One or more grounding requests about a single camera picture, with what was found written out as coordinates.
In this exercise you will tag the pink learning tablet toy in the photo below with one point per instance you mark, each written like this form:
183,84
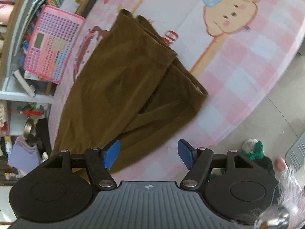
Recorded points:
51,42

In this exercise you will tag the white leaning book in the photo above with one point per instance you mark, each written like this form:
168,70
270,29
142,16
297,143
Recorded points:
28,88

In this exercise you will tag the pink checkered table mat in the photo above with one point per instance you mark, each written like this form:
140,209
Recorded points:
236,49

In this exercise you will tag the brass bowl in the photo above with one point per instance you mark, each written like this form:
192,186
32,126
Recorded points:
29,128

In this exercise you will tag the folded lavender cloth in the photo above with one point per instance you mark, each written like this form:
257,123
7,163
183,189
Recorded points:
24,157

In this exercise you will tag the brown corduroy pants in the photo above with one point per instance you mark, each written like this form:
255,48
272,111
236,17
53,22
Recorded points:
133,88

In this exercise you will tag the black case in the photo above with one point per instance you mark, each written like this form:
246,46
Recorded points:
42,136

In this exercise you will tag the green white plush toy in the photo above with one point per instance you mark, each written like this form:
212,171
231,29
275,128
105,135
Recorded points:
253,149

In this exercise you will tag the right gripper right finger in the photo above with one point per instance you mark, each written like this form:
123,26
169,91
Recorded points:
197,161

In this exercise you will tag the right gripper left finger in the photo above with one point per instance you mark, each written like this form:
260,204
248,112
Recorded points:
98,163

